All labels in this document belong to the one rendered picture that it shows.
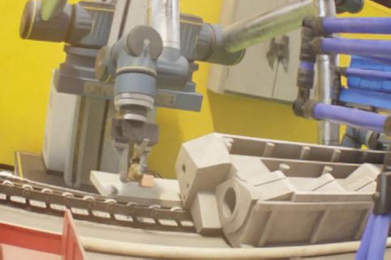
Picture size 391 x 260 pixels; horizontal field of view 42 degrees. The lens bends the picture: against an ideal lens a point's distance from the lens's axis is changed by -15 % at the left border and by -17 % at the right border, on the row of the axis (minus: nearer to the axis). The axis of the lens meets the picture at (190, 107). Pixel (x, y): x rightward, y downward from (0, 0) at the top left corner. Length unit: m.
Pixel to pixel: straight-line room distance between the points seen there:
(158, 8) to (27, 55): 1.81
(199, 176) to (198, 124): 2.25
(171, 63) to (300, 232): 0.66
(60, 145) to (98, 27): 0.81
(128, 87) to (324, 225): 0.65
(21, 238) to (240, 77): 2.64
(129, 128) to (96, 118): 1.57
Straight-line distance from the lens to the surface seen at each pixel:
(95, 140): 3.11
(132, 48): 1.54
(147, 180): 1.55
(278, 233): 1.48
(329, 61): 2.23
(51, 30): 2.57
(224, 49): 2.90
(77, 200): 1.54
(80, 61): 2.63
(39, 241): 1.17
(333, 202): 1.49
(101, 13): 2.63
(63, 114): 3.12
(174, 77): 1.77
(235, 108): 3.87
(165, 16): 1.82
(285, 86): 3.75
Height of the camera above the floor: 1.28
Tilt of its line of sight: 8 degrees down
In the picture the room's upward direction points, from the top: 11 degrees clockwise
